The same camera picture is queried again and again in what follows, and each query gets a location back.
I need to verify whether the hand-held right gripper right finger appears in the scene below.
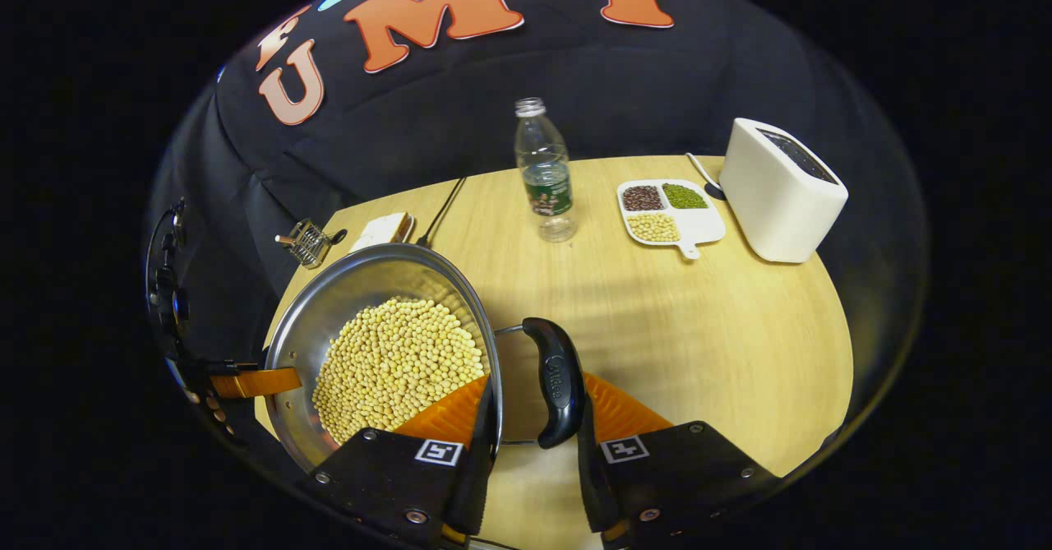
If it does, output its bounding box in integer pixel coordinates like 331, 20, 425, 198
575, 372, 783, 550

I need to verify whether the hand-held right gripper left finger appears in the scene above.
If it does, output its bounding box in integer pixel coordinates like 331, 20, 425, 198
300, 373, 504, 550

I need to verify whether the steel pot with black handles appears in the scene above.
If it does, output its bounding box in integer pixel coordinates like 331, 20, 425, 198
263, 243, 588, 475

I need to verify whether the pile of soybeans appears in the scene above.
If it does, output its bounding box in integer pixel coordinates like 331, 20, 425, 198
311, 296, 487, 446

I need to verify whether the sandwich with lettuce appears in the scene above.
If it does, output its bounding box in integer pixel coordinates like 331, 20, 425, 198
349, 211, 416, 253

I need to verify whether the white divided bean dish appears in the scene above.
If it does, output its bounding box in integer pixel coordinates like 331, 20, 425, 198
616, 178, 727, 261

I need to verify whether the clear plastic water bottle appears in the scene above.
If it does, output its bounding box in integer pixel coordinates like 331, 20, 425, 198
514, 97, 579, 243

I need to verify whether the white toaster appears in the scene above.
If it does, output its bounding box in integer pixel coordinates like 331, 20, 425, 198
718, 118, 849, 265

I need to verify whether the black backdrop cloth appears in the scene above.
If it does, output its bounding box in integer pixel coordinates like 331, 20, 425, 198
144, 0, 925, 485

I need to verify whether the metal wire utensil holder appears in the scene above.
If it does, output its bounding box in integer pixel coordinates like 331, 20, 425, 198
275, 218, 348, 270

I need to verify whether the black power cable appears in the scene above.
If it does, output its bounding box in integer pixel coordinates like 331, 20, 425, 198
415, 176, 468, 248

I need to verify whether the white toaster cable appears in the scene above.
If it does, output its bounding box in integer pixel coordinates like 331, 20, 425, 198
685, 152, 727, 201

